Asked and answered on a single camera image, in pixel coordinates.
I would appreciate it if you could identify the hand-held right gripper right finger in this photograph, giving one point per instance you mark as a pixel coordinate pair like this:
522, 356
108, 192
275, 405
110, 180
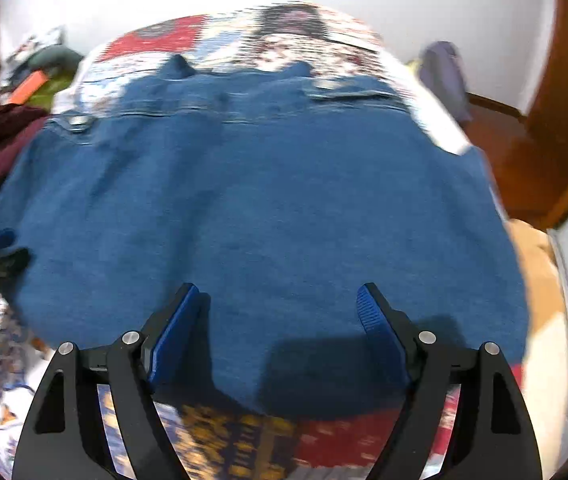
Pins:
381, 340

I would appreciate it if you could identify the blue denim jacket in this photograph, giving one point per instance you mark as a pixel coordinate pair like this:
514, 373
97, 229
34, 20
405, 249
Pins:
264, 210

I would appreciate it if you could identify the pale yellow bed sheet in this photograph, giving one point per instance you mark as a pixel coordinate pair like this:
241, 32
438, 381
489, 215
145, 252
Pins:
534, 280

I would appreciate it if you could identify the pile of clutter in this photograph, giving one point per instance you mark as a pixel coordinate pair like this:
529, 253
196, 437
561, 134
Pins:
29, 52

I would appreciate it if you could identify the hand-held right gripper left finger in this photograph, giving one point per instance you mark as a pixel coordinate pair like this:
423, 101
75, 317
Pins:
174, 340

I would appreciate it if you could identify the orange box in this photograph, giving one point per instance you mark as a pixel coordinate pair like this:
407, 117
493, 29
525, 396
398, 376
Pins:
26, 89

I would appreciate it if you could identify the dark grey-green cushion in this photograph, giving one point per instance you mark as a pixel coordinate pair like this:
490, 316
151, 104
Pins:
56, 56

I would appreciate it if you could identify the patchwork printed blanket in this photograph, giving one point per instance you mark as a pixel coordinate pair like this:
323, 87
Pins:
314, 25

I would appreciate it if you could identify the grey backpack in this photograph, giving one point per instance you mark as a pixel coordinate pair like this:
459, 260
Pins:
444, 77

